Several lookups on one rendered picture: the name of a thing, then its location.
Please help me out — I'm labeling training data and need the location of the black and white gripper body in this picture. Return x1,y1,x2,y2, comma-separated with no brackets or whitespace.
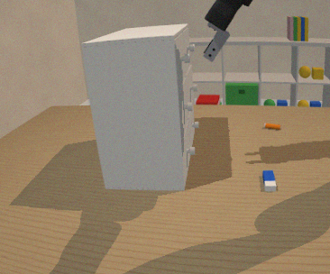
205,0,252,31

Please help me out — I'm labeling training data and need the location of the blue and white eraser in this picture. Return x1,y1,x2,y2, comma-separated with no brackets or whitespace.
262,170,276,191

